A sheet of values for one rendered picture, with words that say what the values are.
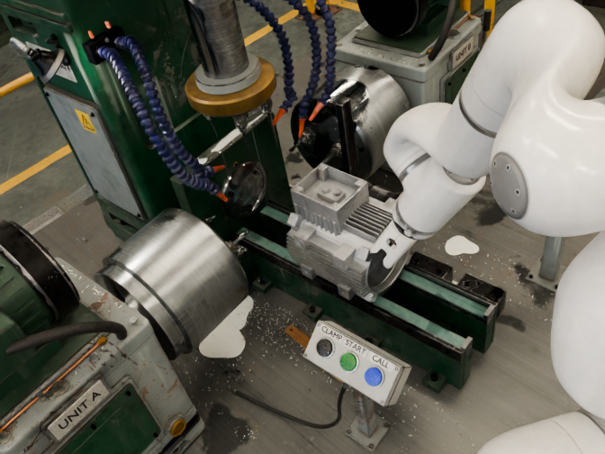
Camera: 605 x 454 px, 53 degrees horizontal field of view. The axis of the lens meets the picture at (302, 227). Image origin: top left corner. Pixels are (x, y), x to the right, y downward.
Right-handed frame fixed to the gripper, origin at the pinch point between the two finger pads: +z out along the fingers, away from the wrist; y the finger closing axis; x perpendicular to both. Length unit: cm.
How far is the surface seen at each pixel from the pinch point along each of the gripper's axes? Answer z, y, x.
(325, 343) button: -0.3, -20.6, -3.1
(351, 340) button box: -3.0, -18.1, -5.8
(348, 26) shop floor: 194, 244, 119
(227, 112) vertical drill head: -3.2, -1.1, 39.2
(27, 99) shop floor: 266, 74, 243
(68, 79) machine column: 11, -12, 71
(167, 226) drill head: 10.7, -20.7, 33.7
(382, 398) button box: -4.3, -22.6, -15.3
